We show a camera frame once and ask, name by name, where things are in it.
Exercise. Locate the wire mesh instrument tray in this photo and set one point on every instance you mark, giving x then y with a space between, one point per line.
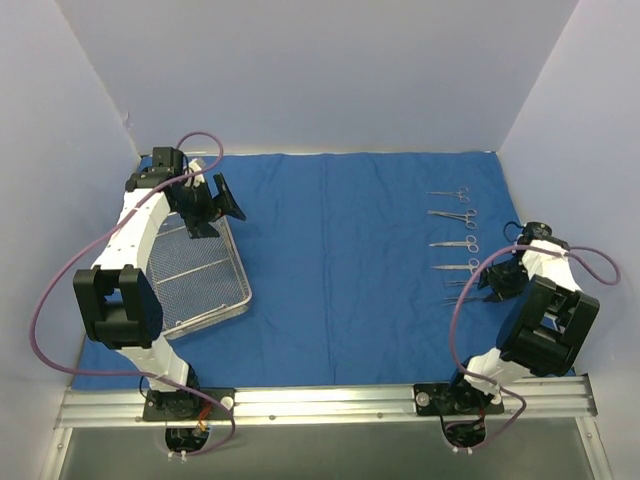
215 290

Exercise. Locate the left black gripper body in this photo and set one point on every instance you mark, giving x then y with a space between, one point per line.
209 209

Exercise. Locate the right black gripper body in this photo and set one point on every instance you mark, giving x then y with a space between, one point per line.
501 281

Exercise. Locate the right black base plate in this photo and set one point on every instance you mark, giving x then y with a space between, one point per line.
440 398

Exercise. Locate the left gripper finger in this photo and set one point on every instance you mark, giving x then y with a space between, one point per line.
224 202
202 230

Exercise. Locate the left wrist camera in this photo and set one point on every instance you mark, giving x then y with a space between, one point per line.
196 166

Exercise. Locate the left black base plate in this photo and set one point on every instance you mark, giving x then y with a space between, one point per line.
182 406

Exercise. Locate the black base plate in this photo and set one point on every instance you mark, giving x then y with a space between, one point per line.
182 406
440 398

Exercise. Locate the blue surgical drape cloth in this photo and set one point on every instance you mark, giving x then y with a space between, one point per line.
336 250

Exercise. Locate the steel surgical scissors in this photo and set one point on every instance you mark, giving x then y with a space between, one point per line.
469 243

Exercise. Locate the front aluminium rail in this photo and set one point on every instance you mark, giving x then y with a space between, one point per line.
567 397

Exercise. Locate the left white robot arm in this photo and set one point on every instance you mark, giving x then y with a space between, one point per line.
118 305

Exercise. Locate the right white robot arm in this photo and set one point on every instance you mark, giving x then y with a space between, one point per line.
548 325

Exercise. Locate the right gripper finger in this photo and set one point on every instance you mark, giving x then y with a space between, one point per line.
494 297
484 281

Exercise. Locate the steel tray divider rod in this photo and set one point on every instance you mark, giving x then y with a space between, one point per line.
201 321

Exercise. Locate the steel forceps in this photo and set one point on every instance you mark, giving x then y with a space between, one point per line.
456 283
454 300

